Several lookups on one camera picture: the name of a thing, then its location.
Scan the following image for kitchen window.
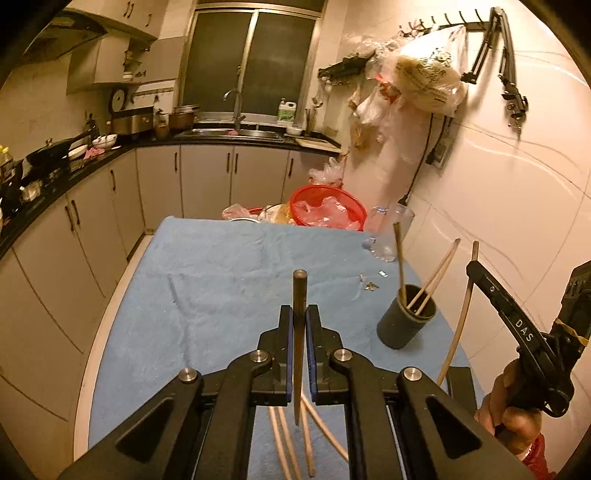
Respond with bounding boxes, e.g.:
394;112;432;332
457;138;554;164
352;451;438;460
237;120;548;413
178;0;324;118

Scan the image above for black phone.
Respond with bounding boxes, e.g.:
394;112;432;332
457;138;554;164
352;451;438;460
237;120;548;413
445;367;480;416

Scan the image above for white cutting board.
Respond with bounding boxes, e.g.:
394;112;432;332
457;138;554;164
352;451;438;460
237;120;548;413
295;136;341;152

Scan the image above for steel cooking pot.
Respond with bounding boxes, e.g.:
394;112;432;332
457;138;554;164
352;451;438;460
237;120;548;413
167;104;201;133

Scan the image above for white plastic bag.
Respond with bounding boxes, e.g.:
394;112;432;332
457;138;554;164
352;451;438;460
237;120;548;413
308;156;346;186

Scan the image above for red plastic basket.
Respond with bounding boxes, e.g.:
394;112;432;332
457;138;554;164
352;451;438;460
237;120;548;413
289;185;369;232

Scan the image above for range hood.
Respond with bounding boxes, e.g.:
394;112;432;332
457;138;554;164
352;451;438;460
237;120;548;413
21;10;109;63

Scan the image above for person's right hand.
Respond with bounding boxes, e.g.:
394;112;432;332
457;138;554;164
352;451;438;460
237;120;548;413
475;357;546;460

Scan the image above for steel sink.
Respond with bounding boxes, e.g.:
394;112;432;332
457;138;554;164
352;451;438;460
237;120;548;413
174;128;286;141

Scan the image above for yellow food bag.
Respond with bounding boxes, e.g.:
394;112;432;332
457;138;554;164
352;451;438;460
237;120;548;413
263;202;296;225

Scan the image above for dark perforated utensil holder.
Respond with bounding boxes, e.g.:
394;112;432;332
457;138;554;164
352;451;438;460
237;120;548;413
376;283;438;350

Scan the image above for long wooden chopstick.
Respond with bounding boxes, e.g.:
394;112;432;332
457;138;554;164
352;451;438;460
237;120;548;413
302;394;350;462
406;238;461;311
392;222;408;308
269;406;293;480
416;242;461;317
300;399;317;477
278;406;303;480
436;240;481;387

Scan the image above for dark wooden chopstick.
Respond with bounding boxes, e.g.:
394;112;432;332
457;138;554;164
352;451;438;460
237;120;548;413
292;269;309;426

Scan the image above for cooking oil bottle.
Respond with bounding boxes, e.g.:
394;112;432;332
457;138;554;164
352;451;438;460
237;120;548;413
0;144;18;183

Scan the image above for clear plastic pitcher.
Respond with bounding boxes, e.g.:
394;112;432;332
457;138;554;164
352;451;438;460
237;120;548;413
368;201;415;263

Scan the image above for pink plastic bag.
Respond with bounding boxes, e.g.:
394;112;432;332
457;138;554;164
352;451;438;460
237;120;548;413
222;203;265;222

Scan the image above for chrome sink faucet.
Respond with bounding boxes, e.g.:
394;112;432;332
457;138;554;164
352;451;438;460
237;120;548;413
223;88;247;134

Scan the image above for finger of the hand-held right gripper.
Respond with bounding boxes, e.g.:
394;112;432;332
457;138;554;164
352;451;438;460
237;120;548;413
465;260;555;354

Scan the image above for black wok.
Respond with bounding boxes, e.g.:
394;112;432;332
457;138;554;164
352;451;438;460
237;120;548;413
25;133;90;168

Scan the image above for black power cable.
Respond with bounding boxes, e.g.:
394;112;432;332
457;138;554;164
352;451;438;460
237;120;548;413
399;113;453;206

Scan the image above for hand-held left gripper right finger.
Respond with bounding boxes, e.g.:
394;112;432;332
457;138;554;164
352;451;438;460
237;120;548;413
305;304;537;480

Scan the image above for large printed plastic bag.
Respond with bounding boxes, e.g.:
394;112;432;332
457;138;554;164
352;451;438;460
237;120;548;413
394;25;469;116

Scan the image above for black kitchen countertop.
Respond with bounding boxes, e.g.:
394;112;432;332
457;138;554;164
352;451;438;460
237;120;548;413
0;131;345;259

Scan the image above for clear plastic bag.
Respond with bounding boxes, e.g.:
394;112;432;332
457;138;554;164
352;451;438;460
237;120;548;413
295;196;365;232

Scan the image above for small metal clips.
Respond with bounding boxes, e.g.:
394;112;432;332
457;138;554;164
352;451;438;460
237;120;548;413
359;270;389;292

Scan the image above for beige base cabinets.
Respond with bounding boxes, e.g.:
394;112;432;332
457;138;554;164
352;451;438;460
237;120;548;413
0;143;345;407

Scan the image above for small wall shelf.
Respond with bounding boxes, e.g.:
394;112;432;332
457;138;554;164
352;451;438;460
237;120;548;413
122;48;148;81

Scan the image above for blue table cloth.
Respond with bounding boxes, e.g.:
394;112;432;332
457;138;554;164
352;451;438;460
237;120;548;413
88;215;485;480

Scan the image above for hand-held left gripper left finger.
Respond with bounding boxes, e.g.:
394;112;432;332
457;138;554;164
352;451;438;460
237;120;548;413
58;305;295;480

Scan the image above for black wall hook rack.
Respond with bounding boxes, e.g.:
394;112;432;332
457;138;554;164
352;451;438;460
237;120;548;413
398;7;491;38

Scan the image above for wall socket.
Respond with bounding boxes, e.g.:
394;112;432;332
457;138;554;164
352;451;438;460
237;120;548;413
426;141;448;171

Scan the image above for beige upper cabinets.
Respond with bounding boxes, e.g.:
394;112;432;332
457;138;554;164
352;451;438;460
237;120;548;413
65;0;169;95

